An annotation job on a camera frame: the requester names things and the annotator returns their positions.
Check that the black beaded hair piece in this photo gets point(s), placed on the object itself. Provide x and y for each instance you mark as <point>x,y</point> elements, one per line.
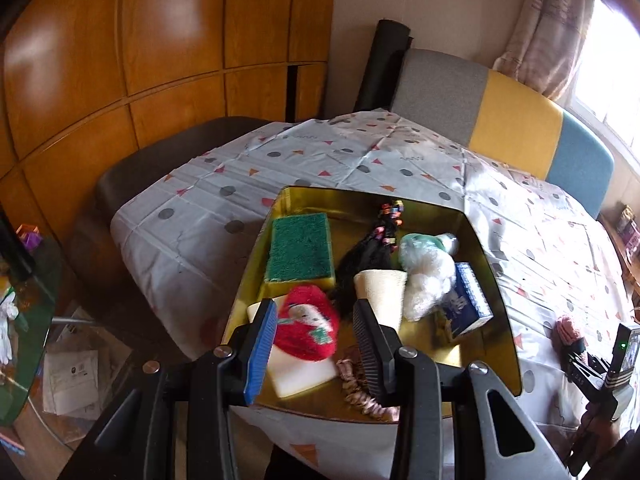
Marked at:
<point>365,255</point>

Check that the wooden side shelf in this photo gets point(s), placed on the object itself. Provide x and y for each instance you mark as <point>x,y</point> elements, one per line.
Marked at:
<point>622,257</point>

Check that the white papers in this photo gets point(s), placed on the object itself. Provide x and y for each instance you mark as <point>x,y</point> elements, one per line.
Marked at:
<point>70,380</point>

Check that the white foam sponge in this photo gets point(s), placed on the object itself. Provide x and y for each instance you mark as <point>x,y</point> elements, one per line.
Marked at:
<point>300,377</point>

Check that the black cylinder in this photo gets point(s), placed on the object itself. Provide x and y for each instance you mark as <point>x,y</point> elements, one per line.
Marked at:
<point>15,255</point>

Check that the purple packets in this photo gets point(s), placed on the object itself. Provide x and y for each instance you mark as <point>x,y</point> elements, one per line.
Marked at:
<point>630,230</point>

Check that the green and yellow scouring sponge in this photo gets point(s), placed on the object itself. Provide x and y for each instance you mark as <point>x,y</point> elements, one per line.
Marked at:
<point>297,245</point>

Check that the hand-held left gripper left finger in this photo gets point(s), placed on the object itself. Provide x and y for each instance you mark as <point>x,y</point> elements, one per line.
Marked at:
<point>260,355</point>

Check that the window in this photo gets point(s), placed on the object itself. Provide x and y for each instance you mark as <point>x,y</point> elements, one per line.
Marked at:
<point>610,70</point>

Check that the wooden wardrobe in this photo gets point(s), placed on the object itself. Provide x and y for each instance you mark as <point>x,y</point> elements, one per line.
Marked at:
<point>150,35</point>

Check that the green glass side table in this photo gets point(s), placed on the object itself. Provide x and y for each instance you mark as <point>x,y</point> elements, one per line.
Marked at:
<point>35,360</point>

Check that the white mesh bath pouf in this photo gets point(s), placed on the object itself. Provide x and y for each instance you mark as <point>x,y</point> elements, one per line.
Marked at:
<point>425,280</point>

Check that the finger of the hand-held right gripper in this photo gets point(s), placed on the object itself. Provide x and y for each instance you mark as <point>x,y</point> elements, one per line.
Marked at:
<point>575,360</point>
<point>597,364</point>

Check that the patterned grey tablecloth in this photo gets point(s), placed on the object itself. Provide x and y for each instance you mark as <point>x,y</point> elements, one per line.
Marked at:
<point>200,240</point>

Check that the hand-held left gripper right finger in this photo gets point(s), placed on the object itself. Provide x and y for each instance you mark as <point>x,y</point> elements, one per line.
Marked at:
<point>372,360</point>

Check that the pink towel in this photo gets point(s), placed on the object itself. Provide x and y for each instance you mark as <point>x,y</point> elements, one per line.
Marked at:
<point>567,330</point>

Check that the beige patterned curtain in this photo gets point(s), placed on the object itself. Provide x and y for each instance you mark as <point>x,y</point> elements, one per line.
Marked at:
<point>545,35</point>

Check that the blue tissue pack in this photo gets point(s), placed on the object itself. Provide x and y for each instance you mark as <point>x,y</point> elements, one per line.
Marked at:
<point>470,295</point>

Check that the white glove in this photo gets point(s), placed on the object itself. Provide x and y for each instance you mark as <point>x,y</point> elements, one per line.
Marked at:
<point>7,330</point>

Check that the black rolled mat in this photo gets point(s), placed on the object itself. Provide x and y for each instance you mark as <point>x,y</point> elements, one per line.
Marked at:
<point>382,65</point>

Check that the dark cloth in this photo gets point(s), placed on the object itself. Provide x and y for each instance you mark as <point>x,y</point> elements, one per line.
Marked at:
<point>325,465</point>

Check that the dark brown chair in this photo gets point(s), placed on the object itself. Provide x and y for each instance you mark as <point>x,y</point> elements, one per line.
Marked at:
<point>150,160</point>

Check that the small purple box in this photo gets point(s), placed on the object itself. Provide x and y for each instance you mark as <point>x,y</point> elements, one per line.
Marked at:
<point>29,237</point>

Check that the gold and maroon tin box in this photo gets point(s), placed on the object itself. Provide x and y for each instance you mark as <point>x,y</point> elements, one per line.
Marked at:
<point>360,210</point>

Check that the brown scrunchie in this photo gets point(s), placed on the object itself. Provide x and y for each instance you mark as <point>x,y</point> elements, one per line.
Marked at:
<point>352,390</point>

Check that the beige mesh cloth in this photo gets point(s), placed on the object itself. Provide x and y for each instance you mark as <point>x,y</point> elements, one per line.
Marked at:
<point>382,290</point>

